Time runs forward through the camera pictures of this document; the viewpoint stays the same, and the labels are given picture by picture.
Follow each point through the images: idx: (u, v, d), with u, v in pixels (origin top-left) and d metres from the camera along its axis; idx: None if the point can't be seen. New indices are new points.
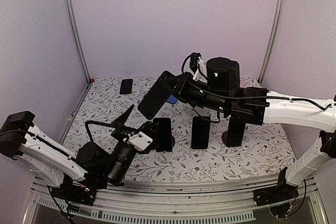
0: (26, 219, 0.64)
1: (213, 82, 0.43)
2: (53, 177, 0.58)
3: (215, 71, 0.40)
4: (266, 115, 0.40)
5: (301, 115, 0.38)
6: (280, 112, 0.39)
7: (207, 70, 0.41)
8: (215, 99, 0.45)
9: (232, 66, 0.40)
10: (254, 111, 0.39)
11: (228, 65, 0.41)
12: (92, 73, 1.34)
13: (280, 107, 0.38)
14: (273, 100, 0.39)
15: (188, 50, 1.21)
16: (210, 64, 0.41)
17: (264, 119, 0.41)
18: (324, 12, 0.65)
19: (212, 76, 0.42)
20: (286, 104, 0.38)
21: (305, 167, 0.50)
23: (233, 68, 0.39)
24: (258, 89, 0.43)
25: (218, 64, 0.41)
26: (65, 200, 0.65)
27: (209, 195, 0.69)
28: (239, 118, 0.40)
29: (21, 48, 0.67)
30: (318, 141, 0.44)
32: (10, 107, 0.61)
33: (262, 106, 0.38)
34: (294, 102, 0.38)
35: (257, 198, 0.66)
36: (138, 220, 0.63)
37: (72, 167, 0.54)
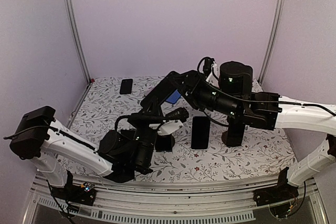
0: (26, 219, 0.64)
1: (229, 86, 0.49)
2: (60, 178, 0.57)
3: (230, 76, 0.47)
4: (279, 120, 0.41)
5: (313, 120, 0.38)
6: (291, 117, 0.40)
7: (222, 75, 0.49)
8: (226, 104, 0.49)
9: (246, 72, 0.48)
10: (266, 116, 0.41)
11: (242, 71, 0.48)
12: (92, 73, 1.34)
13: (292, 112, 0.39)
14: (285, 106, 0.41)
15: (188, 51, 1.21)
16: (225, 70, 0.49)
17: (275, 124, 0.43)
18: (324, 12, 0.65)
19: (228, 81, 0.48)
20: (299, 109, 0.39)
21: (309, 169, 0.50)
23: (247, 74, 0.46)
24: (269, 95, 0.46)
25: (233, 71, 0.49)
26: (65, 200, 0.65)
27: (209, 195, 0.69)
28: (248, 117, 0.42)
29: (20, 48, 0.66)
30: (325, 143, 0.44)
32: (10, 107, 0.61)
33: (275, 113, 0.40)
34: (306, 107, 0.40)
35: (257, 198, 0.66)
36: (138, 220, 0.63)
37: (98, 160, 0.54)
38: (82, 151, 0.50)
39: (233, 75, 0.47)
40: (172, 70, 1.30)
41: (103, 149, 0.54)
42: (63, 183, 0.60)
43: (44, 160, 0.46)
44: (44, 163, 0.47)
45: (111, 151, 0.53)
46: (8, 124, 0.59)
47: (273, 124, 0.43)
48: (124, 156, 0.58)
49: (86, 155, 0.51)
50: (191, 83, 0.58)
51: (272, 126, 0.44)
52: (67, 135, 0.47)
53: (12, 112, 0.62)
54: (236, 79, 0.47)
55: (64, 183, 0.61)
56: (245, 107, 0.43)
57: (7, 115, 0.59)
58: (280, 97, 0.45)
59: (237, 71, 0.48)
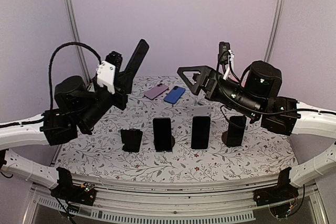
0: (25, 219, 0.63)
1: (256, 87, 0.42)
2: (46, 175, 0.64)
3: (261, 77, 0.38)
4: (297, 126, 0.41)
5: (331, 126, 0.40)
6: (309, 124, 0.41)
7: (253, 74, 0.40)
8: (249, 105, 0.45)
9: (278, 74, 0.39)
10: (285, 121, 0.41)
11: (273, 72, 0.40)
12: (91, 73, 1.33)
13: (311, 118, 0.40)
14: (303, 112, 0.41)
15: (188, 51, 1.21)
16: (256, 68, 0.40)
17: (293, 129, 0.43)
18: (324, 12, 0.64)
19: (258, 81, 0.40)
20: (316, 115, 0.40)
21: (316, 171, 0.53)
23: (279, 77, 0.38)
24: (287, 99, 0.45)
25: (265, 70, 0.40)
26: (65, 199, 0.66)
27: (209, 195, 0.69)
28: (270, 125, 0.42)
29: (19, 49, 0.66)
30: (334, 147, 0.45)
32: (10, 107, 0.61)
33: (295, 118, 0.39)
34: (322, 114, 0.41)
35: (257, 198, 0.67)
36: (138, 220, 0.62)
37: (25, 130, 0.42)
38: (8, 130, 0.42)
39: (265, 75, 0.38)
40: (172, 70, 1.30)
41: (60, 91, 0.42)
42: (55, 180, 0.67)
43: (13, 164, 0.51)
44: (18, 169, 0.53)
45: (75, 92, 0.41)
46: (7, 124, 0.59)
47: (291, 129, 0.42)
48: (77, 106, 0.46)
49: (13, 132, 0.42)
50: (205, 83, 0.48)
51: (289, 131, 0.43)
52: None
53: (12, 112, 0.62)
54: (268, 81, 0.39)
55: (56, 180, 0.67)
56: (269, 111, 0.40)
57: (7, 117, 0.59)
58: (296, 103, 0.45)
59: (269, 70, 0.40)
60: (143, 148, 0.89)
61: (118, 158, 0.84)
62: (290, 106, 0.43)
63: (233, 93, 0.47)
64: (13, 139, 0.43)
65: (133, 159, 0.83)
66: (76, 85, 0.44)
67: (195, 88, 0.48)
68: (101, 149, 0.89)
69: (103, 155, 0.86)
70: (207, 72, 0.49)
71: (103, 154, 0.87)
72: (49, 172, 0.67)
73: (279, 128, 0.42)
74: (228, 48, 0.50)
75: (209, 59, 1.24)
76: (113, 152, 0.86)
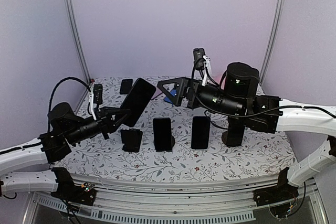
0: (25, 219, 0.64)
1: (233, 87, 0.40)
2: (43, 179, 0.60)
3: (237, 78, 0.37)
4: (280, 124, 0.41)
5: (315, 121, 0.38)
6: (291, 120, 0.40)
7: (228, 75, 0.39)
8: (232, 106, 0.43)
9: (253, 74, 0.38)
10: (268, 119, 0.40)
11: (249, 72, 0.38)
12: (91, 73, 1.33)
13: (292, 115, 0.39)
14: (284, 109, 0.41)
15: (188, 51, 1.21)
16: (231, 69, 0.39)
17: (276, 127, 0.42)
18: (324, 12, 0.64)
19: (234, 82, 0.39)
20: (299, 112, 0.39)
21: (311, 168, 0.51)
23: (255, 76, 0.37)
24: (270, 97, 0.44)
25: (241, 71, 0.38)
26: (64, 200, 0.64)
27: (209, 195, 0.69)
28: (252, 126, 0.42)
29: (19, 49, 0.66)
30: (327, 144, 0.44)
32: (10, 107, 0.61)
33: (276, 116, 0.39)
34: (307, 109, 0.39)
35: (257, 198, 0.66)
36: (138, 220, 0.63)
37: (29, 152, 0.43)
38: (9, 155, 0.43)
39: (241, 76, 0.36)
40: (172, 70, 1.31)
41: (52, 117, 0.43)
42: (54, 180, 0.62)
43: (10, 182, 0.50)
44: (16, 185, 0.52)
45: (67, 115, 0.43)
46: (7, 125, 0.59)
47: (274, 127, 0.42)
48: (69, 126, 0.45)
49: (17, 156, 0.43)
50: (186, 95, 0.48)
51: (273, 129, 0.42)
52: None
53: (12, 112, 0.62)
54: (243, 81, 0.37)
55: (54, 180, 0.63)
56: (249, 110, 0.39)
57: (7, 117, 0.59)
58: (281, 100, 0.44)
59: (245, 71, 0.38)
60: (143, 148, 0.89)
61: (118, 158, 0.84)
62: (273, 104, 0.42)
63: (215, 97, 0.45)
64: (15, 162, 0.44)
65: (133, 159, 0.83)
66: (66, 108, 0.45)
67: (176, 100, 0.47)
68: (101, 149, 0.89)
69: (103, 155, 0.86)
70: (185, 82, 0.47)
71: (103, 154, 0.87)
72: (45, 176, 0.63)
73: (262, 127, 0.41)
74: (202, 54, 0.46)
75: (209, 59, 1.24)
76: (113, 152, 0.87)
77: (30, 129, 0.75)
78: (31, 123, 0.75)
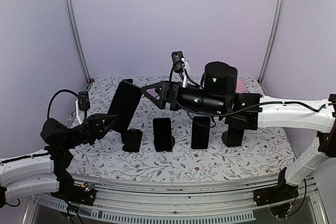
0: (25, 219, 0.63)
1: (211, 86, 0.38)
2: (44, 179, 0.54)
3: (214, 77, 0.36)
4: (261, 120, 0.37)
5: (297, 117, 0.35)
6: (273, 117, 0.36)
7: (206, 74, 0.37)
8: (212, 106, 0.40)
9: (231, 73, 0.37)
10: (248, 116, 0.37)
11: (227, 71, 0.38)
12: (91, 73, 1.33)
13: (272, 112, 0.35)
14: (265, 105, 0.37)
15: (188, 50, 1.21)
16: (208, 68, 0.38)
17: (258, 124, 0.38)
18: (324, 11, 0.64)
19: (211, 81, 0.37)
20: (280, 107, 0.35)
21: (304, 167, 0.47)
23: (231, 75, 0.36)
24: (251, 95, 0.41)
25: (218, 69, 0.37)
26: (65, 200, 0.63)
27: (209, 195, 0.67)
28: (233, 123, 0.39)
29: (19, 49, 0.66)
30: (316, 140, 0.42)
32: (9, 107, 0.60)
33: (255, 112, 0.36)
34: (289, 105, 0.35)
35: (257, 198, 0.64)
36: (138, 220, 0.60)
37: (39, 160, 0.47)
38: (22, 162, 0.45)
39: (217, 75, 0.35)
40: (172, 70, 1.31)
41: (44, 135, 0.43)
42: (55, 179, 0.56)
43: (13, 187, 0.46)
44: (19, 190, 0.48)
45: (58, 129, 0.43)
46: (7, 125, 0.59)
47: (256, 124, 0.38)
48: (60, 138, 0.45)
49: (29, 163, 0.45)
50: (168, 97, 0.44)
51: (254, 126, 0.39)
52: (7, 161, 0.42)
53: (11, 111, 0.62)
54: (220, 80, 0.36)
55: (55, 179, 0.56)
56: (228, 108, 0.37)
57: (7, 116, 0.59)
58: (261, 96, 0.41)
59: (222, 69, 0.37)
60: (143, 148, 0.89)
61: (118, 158, 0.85)
62: (253, 102, 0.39)
63: (196, 97, 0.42)
64: (24, 170, 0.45)
65: (133, 159, 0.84)
66: (53, 124, 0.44)
67: (160, 104, 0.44)
68: (101, 149, 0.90)
69: (103, 155, 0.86)
70: (167, 85, 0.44)
71: (103, 154, 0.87)
72: (46, 175, 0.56)
73: (241, 125, 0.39)
74: (181, 57, 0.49)
75: (209, 59, 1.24)
76: (113, 152, 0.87)
77: (30, 129, 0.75)
78: (30, 123, 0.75)
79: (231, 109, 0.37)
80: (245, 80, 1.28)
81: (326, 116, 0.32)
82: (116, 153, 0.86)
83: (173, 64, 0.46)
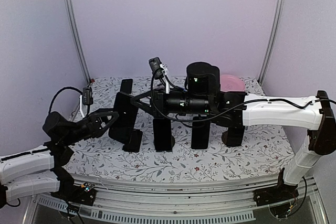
0: (25, 219, 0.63)
1: (193, 86, 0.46)
2: (45, 179, 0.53)
3: (195, 77, 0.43)
4: (246, 118, 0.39)
5: (282, 115, 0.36)
6: (258, 115, 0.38)
7: (188, 74, 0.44)
8: (198, 106, 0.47)
9: (211, 72, 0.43)
10: (232, 115, 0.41)
11: (208, 71, 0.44)
12: (91, 73, 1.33)
13: (257, 109, 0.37)
14: (250, 104, 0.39)
15: (188, 50, 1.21)
16: (190, 69, 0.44)
17: (243, 122, 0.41)
18: (324, 11, 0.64)
19: (193, 81, 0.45)
20: (264, 105, 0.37)
21: (298, 166, 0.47)
23: (211, 74, 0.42)
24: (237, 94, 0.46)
25: (198, 70, 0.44)
26: (64, 200, 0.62)
27: (209, 195, 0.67)
28: (218, 121, 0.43)
29: (19, 49, 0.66)
30: (306, 139, 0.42)
32: (9, 107, 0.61)
33: (239, 110, 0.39)
34: (273, 102, 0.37)
35: (257, 198, 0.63)
36: (138, 220, 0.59)
37: (39, 157, 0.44)
38: (27, 158, 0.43)
39: (197, 74, 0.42)
40: (172, 70, 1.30)
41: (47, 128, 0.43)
42: (55, 178, 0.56)
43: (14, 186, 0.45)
44: (18, 190, 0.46)
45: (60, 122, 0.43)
46: (6, 125, 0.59)
47: (241, 121, 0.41)
48: (62, 132, 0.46)
49: (29, 159, 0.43)
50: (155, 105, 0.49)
51: (240, 123, 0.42)
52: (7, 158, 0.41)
53: (11, 110, 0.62)
54: (200, 78, 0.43)
55: (56, 178, 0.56)
56: (211, 106, 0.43)
57: (6, 116, 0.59)
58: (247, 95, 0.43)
59: (202, 70, 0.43)
60: (143, 148, 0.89)
61: (118, 158, 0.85)
62: (238, 101, 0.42)
63: (181, 100, 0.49)
64: (23, 169, 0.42)
65: (133, 159, 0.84)
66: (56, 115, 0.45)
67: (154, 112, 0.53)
68: (101, 149, 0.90)
69: (103, 155, 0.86)
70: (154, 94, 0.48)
71: (103, 154, 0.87)
72: (46, 175, 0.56)
73: (227, 123, 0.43)
74: (158, 64, 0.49)
75: (209, 59, 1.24)
76: (113, 153, 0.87)
77: (30, 129, 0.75)
78: (31, 123, 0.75)
79: (214, 107, 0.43)
80: (244, 80, 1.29)
81: (312, 113, 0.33)
82: (116, 153, 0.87)
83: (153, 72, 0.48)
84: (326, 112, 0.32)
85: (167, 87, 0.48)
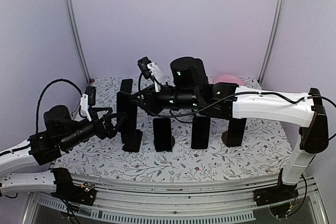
0: (25, 219, 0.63)
1: (179, 81, 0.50)
2: (41, 181, 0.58)
3: (179, 70, 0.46)
4: (235, 109, 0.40)
5: (273, 109, 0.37)
6: (247, 107, 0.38)
7: (172, 70, 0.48)
8: (186, 99, 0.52)
9: (194, 65, 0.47)
10: (222, 106, 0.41)
11: (191, 64, 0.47)
12: (91, 73, 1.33)
13: (248, 101, 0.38)
14: (241, 95, 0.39)
15: (188, 50, 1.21)
16: (175, 64, 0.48)
17: (233, 114, 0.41)
18: (324, 11, 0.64)
19: (178, 75, 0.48)
20: (255, 98, 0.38)
21: (299, 166, 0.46)
23: (193, 66, 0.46)
24: (228, 86, 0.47)
25: (182, 64, 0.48)
26: (64, 200, 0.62)
27: (209, 195, 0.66)
28: (208, 113, 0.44)
29: (19, 49, 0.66)
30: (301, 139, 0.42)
32: (9, 107, 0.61)
33: (229, 100, 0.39)
34: (264, 96, 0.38)
35: (257, 198, 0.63)
36: (138, 220, 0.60)
37: (17, 156, 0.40)
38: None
39: (180, 67, 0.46)
40: None
41: (49, 117, 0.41)
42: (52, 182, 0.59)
43: (8, 184, 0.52)
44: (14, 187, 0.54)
45: (64, 119, 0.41)
46: (6, 125, 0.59)
47: (231, 113, 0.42)
48: (60, 130, 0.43)
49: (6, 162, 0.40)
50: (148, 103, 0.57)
51: (229, 114, 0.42)
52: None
53: (12, 111, 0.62)
54: (184, 72, 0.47)
55: (53, 181, 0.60)
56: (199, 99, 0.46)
57: (6, 116, 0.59)
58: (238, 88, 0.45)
59: (186, 64, 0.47)
60: (143, 148, 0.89)
61: (118, 158, 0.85)
62: (228, 92, 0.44)
63: (171, 96, 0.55)
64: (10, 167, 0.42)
65: (133, 159, 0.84)
66: (65, 112, 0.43)
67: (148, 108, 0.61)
68: (101, 149, 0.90)
69: (103, 155, 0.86)
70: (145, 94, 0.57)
71: (103, 154, 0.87)
72: (44, 177, 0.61)
73: (217, 113, 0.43)
74: (146, 64, 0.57)
75: (209, 59, 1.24)
76: (113, 153, 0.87)
77: (30, 129, 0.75)
78: (31, 122, 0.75)
79: (201, 98, 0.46)
80: (245, 80, 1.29)
81: (304, 109, 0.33)
82: (116, 153, 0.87)
83: (142, 73, 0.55)
84: (317, 108, 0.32)
85: (156, 87, 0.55)
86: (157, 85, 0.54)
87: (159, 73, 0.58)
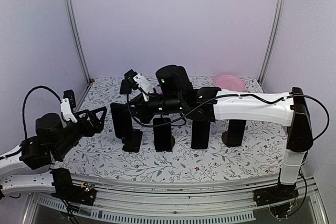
0: (25, 219, 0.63)
1: (165, 87, 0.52)
2: (40, 182, 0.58)
3: (162, 77, 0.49)
4: (218, 112, 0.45)
5: (253, 108, 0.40)
6: (228, 108, 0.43)
7: (157, 77, 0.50)
8: (172, 104, 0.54)
9: (175, 73, 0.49)
10: (204, 109, 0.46)
11: (173, 72, 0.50)
12: (91, 73, 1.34)
13: (228, 103, 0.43)
14: (222, 99, 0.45)
15: (188, 50, 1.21)
16: (159, 72, 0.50)
17: (216, 116, 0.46)
18: (325, 11, 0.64)
19: (163, 82, 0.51)
20: (235, 100, 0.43)
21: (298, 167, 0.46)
23: (175, 74, 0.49)
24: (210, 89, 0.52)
25: (165, 71, 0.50)
26: (64, 200, 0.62)
27: (209, 195, 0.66)
28: (191, 115, 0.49)
29: (19, 49, 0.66)
30: None
32: (9, 107, 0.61)
33: (210, 103, 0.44)
34: (243, 97, 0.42)
35: (257, 198, 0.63)
36: (138, 220, 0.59)
37: (10, 162, 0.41)
38: None
39: (163, 75, 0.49)
40: None
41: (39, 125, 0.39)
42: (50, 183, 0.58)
43: (8, 185, 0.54)
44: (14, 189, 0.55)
45: (55, 129, 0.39)
46: (6, 126, 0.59)
47: (213, 115, 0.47)
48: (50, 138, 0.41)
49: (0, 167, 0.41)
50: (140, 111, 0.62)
51: (212, 116, 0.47)
52: None
53: (12, 111, 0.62)
54: (166, 79, 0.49)
55: (51, 183, 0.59)
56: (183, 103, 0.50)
57: (6, 117, 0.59)
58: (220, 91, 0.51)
59: (168, 71, 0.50)
60: (143, 148, 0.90)
61: (118, 158, 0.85)
62: (210, 96, 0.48)
63: (159, 103, 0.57)
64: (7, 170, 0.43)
65: (133, 159, 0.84)
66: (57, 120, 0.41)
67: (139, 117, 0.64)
68: (101, 149, 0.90)
69: (103, 155, 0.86)
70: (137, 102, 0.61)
71: (103, 154, 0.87)
72: (43, 178, 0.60)
73: (200, 116, 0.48)
74: (132, 76, 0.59)
75: (209, 59, 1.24)
76: (113, 152, 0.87)
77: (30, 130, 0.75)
78: (30, 123, 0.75)
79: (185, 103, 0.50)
80: (245, 80, 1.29)
81: (282, 108, 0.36)
82: (116, 153, 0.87)
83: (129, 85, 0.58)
84: (296, 108, 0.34)
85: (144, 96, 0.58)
86: (146, 95, 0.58)
87: (146, 83, 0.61)
